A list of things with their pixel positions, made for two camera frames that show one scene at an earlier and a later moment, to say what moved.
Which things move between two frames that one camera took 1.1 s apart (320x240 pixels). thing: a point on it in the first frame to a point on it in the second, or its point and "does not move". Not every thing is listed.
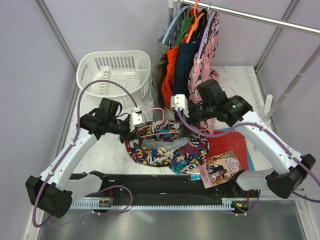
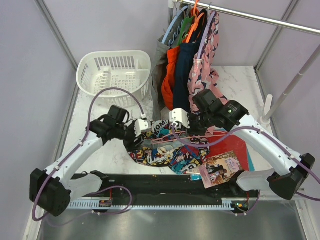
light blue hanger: (177, 13) does not move
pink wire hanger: (164, 122) to (221, 134)
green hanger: (185, 25) does not move
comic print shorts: (164, 143) does not move
